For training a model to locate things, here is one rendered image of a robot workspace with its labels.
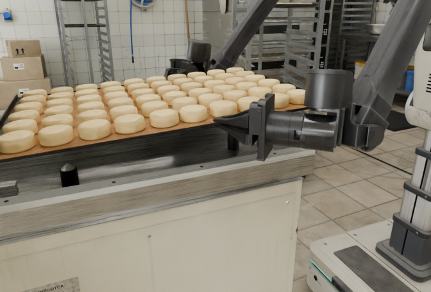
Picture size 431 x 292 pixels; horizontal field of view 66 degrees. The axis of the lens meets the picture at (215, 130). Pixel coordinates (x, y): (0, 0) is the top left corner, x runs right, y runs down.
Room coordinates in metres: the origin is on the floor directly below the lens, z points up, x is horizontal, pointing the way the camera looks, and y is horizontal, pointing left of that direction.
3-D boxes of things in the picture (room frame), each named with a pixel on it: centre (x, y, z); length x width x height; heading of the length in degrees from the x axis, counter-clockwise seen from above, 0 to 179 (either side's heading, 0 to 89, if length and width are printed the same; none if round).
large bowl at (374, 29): (5.01, -2.35, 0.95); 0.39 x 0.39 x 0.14
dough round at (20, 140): (0.47, 0.30, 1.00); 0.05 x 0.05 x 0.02
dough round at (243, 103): (0.62, -0.07, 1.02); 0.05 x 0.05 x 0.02
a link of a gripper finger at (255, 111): (0.55, -0.04, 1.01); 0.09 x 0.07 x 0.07; 68
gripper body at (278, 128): (0.52, -0.11, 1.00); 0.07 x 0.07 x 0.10; 68
